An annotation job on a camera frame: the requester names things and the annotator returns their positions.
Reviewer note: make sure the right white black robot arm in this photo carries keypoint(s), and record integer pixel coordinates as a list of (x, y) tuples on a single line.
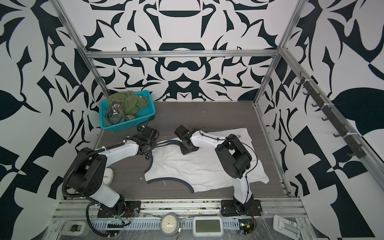
[(233, 155)]

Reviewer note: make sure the small white square clock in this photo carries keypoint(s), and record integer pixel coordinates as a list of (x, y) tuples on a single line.
[(108, 176)]

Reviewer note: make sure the white tank top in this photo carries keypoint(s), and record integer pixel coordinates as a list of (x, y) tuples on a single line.
[(201, 170)]

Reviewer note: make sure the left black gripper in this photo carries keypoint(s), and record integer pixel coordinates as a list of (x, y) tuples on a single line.
[(155, 144)]

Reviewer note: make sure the black wall hook rail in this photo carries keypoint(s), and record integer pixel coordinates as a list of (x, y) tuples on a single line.
[(333, 115)]

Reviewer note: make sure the green tank top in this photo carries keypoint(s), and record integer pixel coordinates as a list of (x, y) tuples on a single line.
[(123, 107)]

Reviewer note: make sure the round analog clock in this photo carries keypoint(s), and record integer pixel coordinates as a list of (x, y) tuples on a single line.
[(170, 225)]

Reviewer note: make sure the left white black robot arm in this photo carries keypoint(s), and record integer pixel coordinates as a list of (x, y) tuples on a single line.
[(84, 178)]

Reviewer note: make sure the white plastic stand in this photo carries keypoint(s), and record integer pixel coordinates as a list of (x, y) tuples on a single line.
[(286, 227)]

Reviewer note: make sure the small green circuit board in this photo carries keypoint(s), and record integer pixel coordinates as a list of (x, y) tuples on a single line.
[(247, 226)]

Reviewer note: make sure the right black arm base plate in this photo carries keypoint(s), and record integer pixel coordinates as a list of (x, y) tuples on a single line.
[(230, 208)]

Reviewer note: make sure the white digital display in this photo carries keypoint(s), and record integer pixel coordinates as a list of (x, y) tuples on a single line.
[(208, 226)]

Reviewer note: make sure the horizontal aluminium frame bar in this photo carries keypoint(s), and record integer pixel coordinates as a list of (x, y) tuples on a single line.
[(181, 54)]

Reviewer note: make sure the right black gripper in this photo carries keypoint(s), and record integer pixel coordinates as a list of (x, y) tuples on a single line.
[(183, 150)]

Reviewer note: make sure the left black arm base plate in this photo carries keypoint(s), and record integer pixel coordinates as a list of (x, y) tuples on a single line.
[(122, 209)]

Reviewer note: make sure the teal plastic basket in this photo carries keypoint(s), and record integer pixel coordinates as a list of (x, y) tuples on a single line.
[(141, 117)]

